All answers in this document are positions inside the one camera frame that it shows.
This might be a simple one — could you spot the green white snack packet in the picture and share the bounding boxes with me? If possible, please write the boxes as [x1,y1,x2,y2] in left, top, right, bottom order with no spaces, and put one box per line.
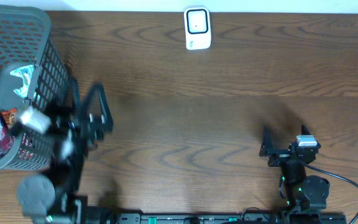
[9,65,35,98]

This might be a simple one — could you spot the orange brown snack bag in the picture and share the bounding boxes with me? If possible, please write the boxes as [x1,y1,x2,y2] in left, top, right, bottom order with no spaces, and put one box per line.
[0,108,32,147]

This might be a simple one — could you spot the grey plastic mesh basket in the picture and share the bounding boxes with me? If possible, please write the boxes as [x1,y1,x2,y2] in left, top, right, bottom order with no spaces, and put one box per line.
[0,4,70,175]

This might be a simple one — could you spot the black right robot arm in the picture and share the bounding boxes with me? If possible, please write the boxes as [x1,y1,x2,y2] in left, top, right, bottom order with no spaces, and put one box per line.
[259,125,330,224]

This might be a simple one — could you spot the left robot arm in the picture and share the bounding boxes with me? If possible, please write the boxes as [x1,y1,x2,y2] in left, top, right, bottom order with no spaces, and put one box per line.
[11,78,114,223]

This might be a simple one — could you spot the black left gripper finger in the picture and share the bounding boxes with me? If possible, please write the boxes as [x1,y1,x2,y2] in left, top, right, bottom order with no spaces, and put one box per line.
[70,78,81,109]
[84,83,112,124]

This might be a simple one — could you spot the white barcode scanner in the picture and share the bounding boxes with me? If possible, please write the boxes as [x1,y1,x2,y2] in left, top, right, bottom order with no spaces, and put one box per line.
[183,7,212,50]

